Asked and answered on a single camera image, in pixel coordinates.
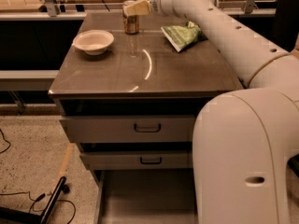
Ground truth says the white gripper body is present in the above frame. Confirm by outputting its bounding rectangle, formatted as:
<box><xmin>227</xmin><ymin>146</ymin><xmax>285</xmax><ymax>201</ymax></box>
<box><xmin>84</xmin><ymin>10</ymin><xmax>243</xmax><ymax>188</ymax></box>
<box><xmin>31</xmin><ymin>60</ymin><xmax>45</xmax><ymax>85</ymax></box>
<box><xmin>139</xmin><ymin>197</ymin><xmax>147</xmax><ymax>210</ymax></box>
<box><xmin>149</xmin><ymin>0</ymin><xmax>182</xmax><ymax>17</ymax></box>

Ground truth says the white bowl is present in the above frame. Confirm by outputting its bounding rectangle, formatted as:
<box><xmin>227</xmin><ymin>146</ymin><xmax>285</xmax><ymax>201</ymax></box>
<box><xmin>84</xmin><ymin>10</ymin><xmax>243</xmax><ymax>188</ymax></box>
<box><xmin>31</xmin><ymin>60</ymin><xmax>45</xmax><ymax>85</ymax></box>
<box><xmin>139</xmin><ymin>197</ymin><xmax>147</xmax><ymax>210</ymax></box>
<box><xmin>73</xmin><ymin>30</ymin><xmax>114</xmax><ymax>55</ymax></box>

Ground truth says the grey drawer cabinet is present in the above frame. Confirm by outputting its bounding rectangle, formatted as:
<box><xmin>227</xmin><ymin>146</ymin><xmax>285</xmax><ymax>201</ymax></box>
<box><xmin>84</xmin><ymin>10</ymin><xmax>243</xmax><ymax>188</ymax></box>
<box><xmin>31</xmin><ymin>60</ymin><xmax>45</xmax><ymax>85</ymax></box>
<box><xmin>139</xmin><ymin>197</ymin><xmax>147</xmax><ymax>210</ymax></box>
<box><xmin>48</xmin><ymin>10</ymin><xmax>245</xmax><ymax>224</ymax></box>

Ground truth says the black chair base leg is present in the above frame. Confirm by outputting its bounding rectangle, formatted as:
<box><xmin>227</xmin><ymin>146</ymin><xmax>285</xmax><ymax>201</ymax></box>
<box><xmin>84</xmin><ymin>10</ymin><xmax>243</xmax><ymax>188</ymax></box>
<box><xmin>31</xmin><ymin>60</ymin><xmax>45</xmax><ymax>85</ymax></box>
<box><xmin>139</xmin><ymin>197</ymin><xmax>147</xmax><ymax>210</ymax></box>
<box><xmin>0</xmin><ymin>176</ymin><xmax>67</xmax><ymax>224</ymax></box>

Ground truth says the orange soda can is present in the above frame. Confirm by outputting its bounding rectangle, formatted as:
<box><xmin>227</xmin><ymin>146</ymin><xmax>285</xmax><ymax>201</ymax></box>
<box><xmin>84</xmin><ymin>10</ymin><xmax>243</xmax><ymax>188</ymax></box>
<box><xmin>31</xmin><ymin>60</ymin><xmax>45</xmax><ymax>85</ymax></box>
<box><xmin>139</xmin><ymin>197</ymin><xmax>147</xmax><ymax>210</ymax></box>
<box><xmin>122</xmin><ymin>0</ymin><xmax>139</xmax><ymax>35</ymax></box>

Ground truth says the top grey drawer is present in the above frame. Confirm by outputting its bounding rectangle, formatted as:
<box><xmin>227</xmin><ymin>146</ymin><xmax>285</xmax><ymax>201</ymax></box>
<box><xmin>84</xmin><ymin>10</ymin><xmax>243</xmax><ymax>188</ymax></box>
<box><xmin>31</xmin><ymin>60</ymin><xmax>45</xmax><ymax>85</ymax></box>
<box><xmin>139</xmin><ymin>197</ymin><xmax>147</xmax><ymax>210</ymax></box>
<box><xmin>60</xmin><ymin>116</ymin><xmax>195</xmax><ymax>143</ymax></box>

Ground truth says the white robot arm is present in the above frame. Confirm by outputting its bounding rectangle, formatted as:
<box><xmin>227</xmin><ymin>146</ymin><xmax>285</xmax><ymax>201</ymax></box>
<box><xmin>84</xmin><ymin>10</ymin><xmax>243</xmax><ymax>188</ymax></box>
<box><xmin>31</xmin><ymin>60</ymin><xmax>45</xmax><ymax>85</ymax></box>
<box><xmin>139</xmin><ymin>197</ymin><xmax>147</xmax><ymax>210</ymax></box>
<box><xmin>124</xmin><ymin>0</ymin><xmax>299</xmax><ymax>224</ymax></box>

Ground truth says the grey drawer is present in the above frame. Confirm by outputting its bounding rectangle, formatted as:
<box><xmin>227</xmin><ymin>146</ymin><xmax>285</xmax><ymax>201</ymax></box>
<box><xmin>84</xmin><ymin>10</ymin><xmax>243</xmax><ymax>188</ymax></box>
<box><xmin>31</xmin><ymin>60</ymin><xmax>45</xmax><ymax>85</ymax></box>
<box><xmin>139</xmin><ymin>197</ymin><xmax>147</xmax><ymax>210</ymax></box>
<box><xmin>60</xmin><ymin>116</ymin><xmax>195</xmax><ymax>143</ymax></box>
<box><xmin>80</xmin><ymin>150</ymin><xmax>192</xmax><ymax>170</ymax></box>

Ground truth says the black floor cable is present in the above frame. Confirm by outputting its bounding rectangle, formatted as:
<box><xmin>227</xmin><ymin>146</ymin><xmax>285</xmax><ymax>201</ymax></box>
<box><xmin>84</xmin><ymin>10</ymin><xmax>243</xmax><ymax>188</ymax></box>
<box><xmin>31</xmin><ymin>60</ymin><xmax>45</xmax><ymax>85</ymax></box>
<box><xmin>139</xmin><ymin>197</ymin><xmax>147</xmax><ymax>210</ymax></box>
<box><xmin>0</xmin><ymin>128</ymin><xmax>77</xmax><ymax>224</ymax></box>

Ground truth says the black office chair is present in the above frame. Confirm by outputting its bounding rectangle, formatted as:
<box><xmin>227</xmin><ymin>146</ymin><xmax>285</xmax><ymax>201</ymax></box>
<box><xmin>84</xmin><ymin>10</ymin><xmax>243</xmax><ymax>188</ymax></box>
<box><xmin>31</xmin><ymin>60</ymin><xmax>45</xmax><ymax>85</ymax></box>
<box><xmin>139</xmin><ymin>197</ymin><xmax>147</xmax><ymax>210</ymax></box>
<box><xmin>271</xmin><ymin>0</ymin><xmax>299</xmax><ymax>51</ymax></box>

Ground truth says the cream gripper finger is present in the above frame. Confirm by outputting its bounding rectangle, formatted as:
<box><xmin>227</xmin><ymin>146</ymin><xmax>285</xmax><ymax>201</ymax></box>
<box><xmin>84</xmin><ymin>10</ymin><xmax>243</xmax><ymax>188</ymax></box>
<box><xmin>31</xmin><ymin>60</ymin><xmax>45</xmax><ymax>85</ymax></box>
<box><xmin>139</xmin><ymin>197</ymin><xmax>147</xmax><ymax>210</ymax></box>
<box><xmin>122</xmin><ymin>0</ymin><xmax>151</xmax><ymax>17</ymax></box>

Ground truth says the bottom open drawer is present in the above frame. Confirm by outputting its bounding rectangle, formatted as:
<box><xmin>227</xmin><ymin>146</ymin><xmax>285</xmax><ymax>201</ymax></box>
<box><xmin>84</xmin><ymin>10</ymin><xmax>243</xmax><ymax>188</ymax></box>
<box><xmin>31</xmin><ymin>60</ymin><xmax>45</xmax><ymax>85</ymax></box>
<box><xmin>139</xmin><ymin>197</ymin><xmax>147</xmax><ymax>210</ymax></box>
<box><xmin>94</xmin><ymin>169</ymin><xmax>198</xmax><ymax>224</ymax></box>

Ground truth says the green chip bag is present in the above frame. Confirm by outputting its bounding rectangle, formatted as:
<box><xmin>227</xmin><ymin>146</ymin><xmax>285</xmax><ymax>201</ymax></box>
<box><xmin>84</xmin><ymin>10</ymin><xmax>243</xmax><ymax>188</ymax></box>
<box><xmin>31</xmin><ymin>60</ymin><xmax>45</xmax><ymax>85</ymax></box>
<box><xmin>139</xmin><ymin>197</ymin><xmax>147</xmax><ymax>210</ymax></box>
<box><xmin>161</xmin><ymin>21</ymin><xmax>206</xmax><ymax>52</ymax></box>

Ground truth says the middle grey drawer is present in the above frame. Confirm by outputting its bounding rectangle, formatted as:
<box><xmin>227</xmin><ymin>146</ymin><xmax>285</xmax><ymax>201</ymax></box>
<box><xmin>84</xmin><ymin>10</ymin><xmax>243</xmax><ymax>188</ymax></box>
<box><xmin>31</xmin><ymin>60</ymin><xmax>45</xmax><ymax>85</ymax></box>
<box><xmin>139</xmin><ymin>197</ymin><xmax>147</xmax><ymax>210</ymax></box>
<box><xmin>80</xmin><ymin>150</ymin><xmax>192</xmax><ymax>170</ymax></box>

